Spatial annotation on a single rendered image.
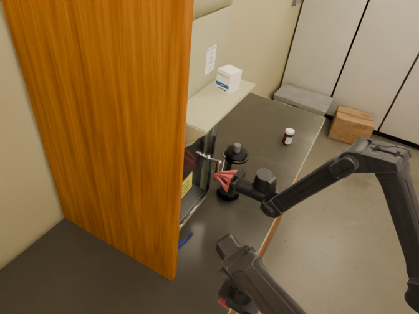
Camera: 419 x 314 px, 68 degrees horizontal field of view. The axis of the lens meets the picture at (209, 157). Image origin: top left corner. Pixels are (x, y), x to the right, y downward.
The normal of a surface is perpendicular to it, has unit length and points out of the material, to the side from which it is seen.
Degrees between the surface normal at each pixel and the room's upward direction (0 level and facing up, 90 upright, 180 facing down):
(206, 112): 0
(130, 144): 90
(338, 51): 90
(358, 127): 86
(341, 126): 89
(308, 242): 0
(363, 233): 0
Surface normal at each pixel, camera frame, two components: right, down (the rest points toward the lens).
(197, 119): 0.10, -0.77
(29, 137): 0.87, 0.37
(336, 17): -0.48, 0.52
